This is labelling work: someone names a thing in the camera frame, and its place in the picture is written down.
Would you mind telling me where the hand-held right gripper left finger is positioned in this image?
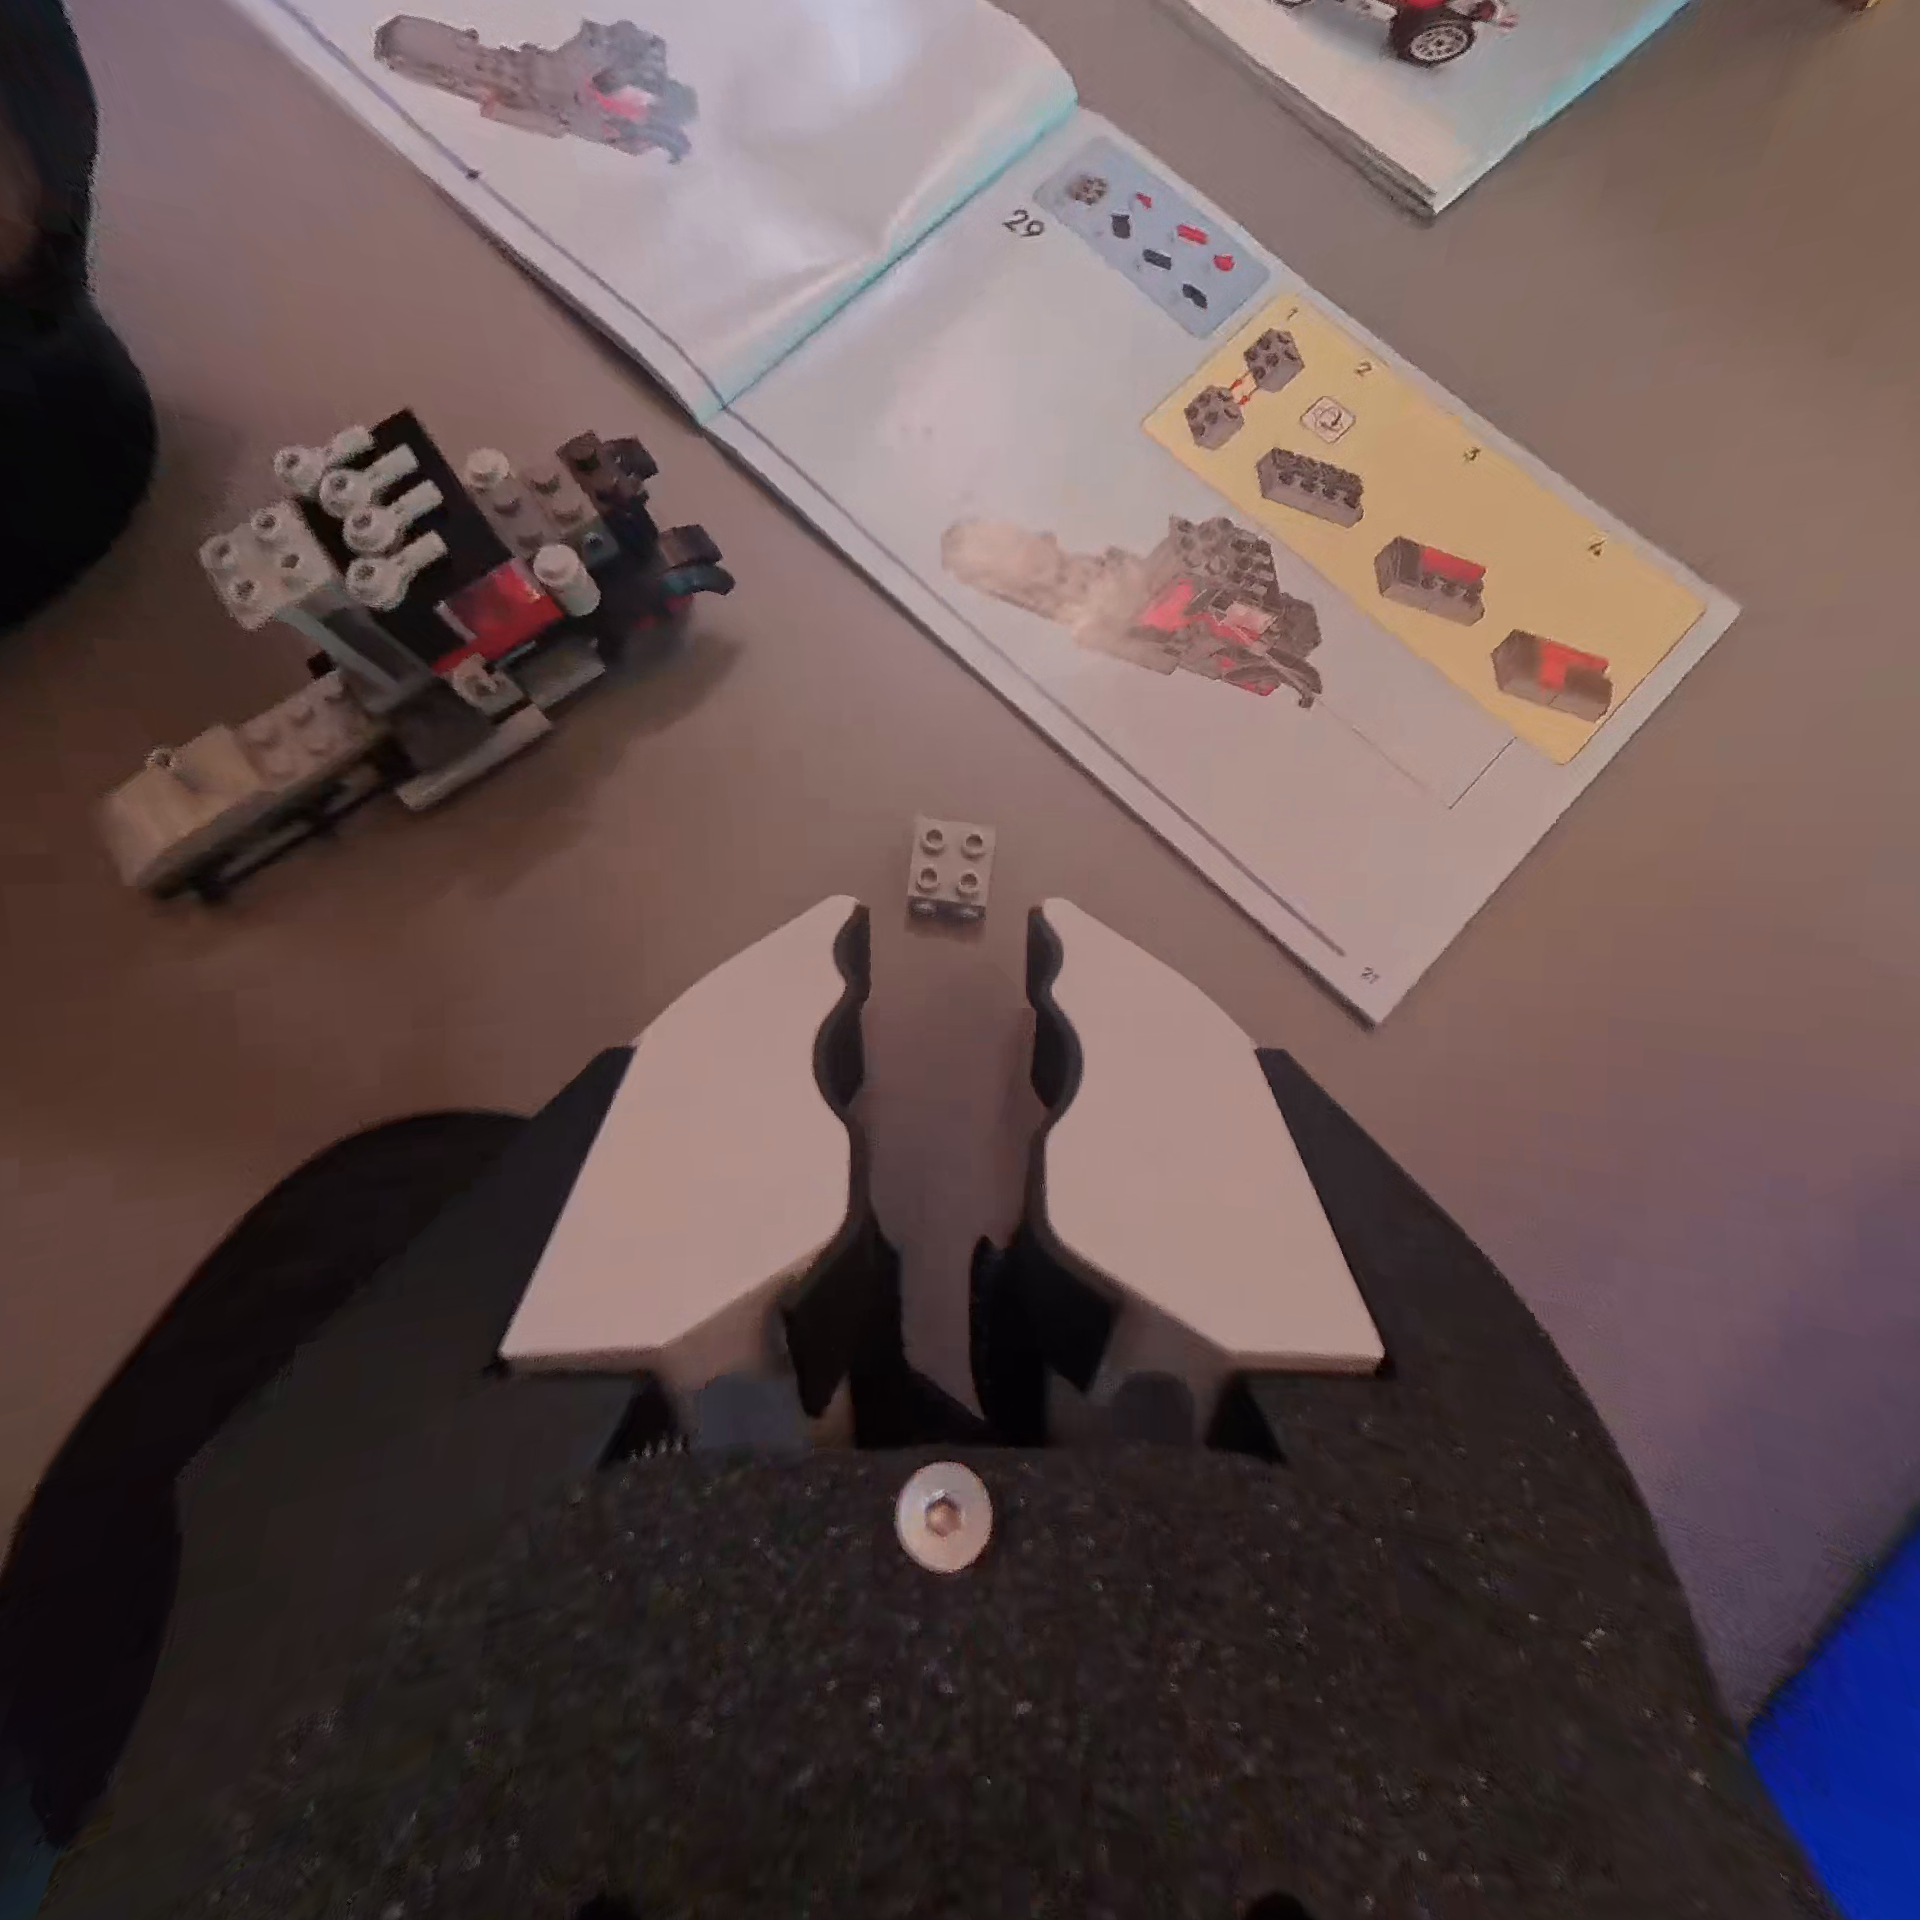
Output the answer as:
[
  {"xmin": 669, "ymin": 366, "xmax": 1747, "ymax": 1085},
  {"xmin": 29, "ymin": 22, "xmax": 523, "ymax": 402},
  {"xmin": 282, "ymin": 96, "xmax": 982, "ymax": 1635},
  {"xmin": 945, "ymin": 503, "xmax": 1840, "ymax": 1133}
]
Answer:
[{"xmin": 498, "ymin": 896, "xmax": 909, "ymax": 1451}]

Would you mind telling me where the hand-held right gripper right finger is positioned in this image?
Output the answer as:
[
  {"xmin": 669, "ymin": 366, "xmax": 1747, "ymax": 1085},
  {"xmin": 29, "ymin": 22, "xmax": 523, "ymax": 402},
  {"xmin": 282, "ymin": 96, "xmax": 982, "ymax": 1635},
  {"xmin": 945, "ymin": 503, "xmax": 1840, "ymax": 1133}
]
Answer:
[{"xmin": 969, "ymin": 896, "xmax": 1384, "ymax": 1450}]

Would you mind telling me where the grey studded toy brick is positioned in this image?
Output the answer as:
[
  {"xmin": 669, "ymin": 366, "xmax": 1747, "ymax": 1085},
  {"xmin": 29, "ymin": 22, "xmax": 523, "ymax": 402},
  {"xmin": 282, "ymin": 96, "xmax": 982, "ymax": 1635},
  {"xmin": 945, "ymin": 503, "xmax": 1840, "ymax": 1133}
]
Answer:
[{"xmin": 903, "ymin": 816, "xmax": 1003, "ymax": 947}]

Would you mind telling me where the toy brick truck model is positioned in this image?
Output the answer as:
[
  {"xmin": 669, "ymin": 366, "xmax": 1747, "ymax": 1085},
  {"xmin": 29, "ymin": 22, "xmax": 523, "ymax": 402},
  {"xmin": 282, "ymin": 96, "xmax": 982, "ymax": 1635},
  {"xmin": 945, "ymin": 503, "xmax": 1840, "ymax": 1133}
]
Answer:
[{"xmin": 93, "ymin": 405, "xmax": 741, "ymax": 905}]

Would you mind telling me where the blue plastic bin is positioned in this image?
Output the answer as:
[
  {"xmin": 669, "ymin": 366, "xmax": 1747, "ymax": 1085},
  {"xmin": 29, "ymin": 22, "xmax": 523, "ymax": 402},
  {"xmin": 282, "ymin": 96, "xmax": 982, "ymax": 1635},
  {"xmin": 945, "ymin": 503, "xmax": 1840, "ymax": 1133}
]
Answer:
[{"xmin": 1743, "ymin": 1528, "xmax": 1920, "ymax": 1920}]

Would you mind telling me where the grey desk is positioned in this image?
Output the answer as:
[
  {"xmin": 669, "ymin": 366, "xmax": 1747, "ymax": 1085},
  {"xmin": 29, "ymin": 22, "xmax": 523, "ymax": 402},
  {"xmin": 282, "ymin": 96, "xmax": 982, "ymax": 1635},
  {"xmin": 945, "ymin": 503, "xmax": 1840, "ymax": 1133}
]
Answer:
[{"xmin": 0, "ymin": 0, "xmax": 1920, "ymax": 1801}]

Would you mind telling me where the open instruction booklet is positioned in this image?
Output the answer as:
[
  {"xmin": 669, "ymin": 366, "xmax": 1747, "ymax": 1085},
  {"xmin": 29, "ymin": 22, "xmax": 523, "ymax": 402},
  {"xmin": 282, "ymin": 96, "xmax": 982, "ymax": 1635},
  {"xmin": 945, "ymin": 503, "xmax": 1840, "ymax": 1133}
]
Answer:
[{"xmin": 223, "ymin": 0, "xmax": 1743, "ymax": 1031}]

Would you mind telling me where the closed instruction booklet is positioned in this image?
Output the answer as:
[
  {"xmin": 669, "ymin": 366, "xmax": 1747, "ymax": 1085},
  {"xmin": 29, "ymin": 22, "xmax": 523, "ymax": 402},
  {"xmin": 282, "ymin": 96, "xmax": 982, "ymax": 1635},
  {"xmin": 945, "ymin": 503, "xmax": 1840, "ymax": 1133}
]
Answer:
[{"xmin": 1158, "ymin": 0, "xmax": 1701, "ymax": 223}]

